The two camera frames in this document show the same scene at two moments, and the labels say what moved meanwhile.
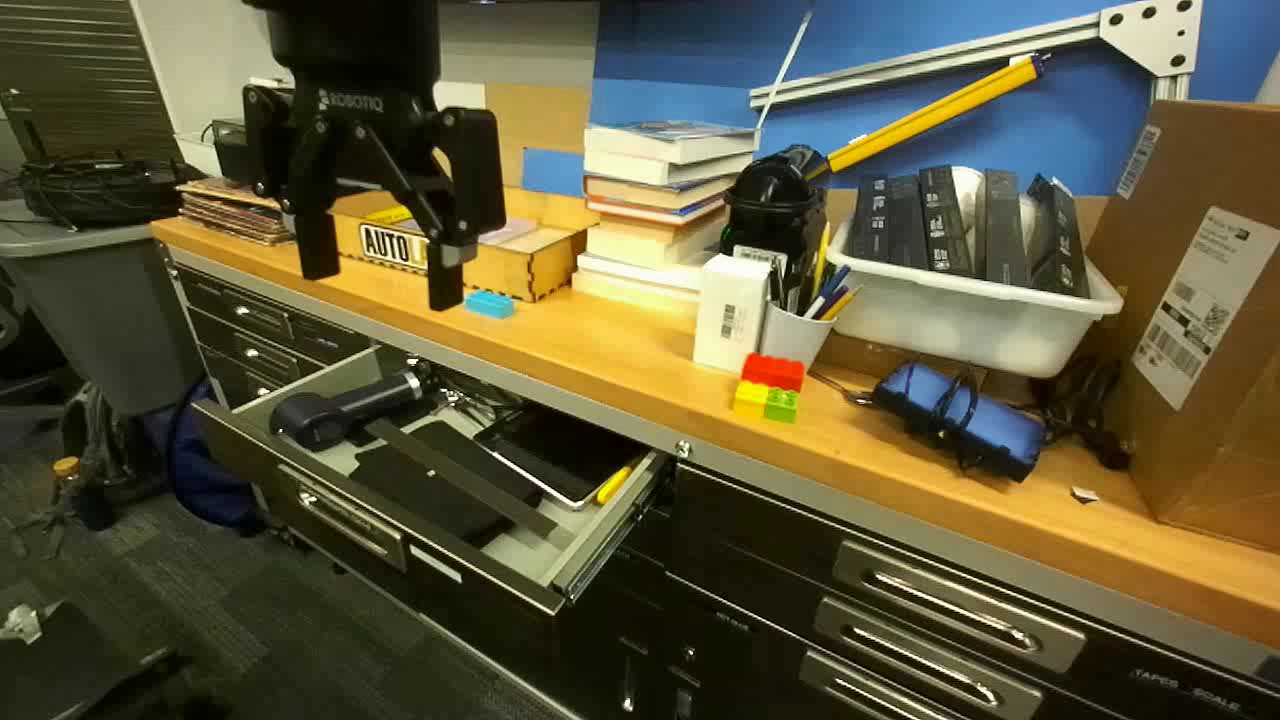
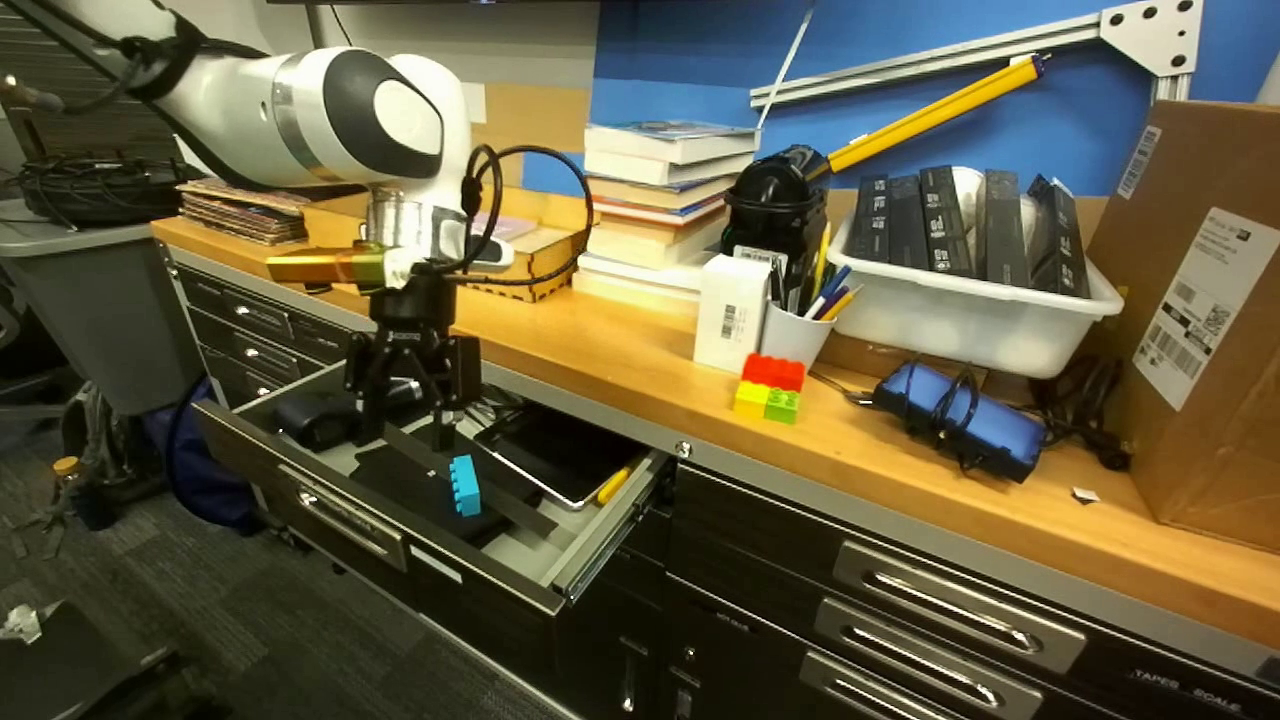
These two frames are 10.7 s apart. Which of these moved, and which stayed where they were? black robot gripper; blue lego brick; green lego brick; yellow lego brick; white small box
Moved: blue lego brick; black robot gripper
Stayed: white small box; green lego brick; yellow lego brick
